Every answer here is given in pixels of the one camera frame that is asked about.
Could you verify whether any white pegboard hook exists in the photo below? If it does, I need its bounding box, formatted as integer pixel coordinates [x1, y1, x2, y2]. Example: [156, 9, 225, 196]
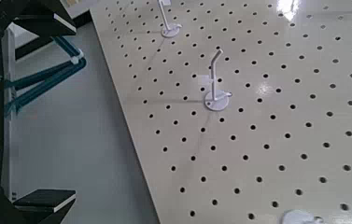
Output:
[204, 49, 233, 112]
[157, 0, 183, 39]
[280, 208, 326, 224]

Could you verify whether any beige perforated pegboard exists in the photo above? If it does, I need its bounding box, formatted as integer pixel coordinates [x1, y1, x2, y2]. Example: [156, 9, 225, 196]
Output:
[89, 0, 352, 224]

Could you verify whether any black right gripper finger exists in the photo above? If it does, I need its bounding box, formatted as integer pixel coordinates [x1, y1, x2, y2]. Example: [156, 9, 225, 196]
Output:
[0, 189, 77, 224]
[0, 0, 78, 37]

